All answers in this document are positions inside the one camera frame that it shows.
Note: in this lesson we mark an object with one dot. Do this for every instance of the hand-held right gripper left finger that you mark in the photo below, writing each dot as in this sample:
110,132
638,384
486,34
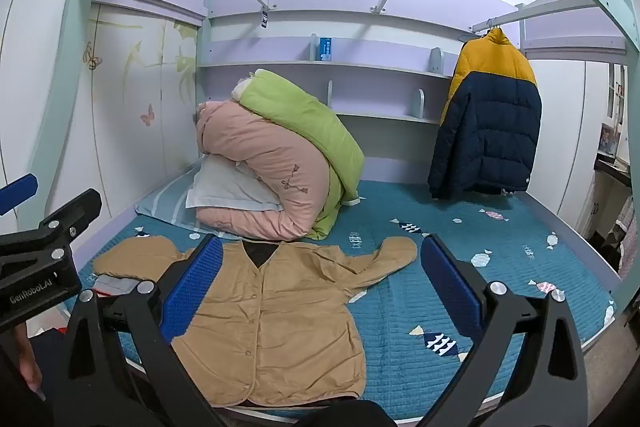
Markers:
196,284

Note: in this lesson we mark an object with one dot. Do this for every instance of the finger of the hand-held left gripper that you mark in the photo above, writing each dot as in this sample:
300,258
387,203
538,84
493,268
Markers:
17,193
70,213

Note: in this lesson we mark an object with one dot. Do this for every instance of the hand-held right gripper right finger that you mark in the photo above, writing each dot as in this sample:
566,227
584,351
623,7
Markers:
450,287

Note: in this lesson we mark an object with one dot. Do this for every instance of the tan button-up jacket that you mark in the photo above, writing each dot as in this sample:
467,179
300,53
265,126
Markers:
280,332

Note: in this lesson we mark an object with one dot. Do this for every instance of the clothes hanger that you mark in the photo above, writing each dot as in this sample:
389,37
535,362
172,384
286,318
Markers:
487,27

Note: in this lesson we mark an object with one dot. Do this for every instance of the person's left hand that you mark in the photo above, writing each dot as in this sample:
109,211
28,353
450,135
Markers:
29,357

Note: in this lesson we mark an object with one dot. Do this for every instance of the grey and red item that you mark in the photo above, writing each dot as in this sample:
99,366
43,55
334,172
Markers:
117,285

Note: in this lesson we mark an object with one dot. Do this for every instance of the light blue striped pillow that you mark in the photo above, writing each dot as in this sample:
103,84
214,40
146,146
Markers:
165,207

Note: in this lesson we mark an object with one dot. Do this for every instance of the white garment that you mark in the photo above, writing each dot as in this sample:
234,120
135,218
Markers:
225,187

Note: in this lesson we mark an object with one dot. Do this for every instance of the pink quilt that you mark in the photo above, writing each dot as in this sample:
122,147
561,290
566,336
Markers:
260,147

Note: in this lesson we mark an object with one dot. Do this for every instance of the yellow and navy puffer jacket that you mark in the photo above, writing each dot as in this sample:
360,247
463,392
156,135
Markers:
485,122

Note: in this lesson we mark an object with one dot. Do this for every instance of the plaid cloth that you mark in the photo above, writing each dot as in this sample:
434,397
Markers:
622,237

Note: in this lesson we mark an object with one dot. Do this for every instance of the dark desk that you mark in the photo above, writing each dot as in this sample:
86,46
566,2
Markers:
612,169

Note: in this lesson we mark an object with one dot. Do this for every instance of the white wardrobe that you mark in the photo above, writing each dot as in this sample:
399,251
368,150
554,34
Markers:
565,117

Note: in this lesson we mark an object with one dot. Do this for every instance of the photo frames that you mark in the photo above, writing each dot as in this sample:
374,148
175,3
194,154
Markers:
608,139

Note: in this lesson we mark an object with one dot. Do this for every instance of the lavender shelf unit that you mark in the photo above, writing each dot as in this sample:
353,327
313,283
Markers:
375,72

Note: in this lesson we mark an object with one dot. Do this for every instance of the small blue box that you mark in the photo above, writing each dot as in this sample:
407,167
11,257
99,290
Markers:
325,48

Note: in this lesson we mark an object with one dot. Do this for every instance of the black hanging tag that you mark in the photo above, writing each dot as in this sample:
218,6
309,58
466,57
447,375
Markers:
264,19

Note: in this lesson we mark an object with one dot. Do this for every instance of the pink butterfly wall sticker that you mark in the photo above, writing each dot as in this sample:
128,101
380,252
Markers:
147,115

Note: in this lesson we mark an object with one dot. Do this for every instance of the brown butterfly wall sticker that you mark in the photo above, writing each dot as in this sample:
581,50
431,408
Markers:
92,57

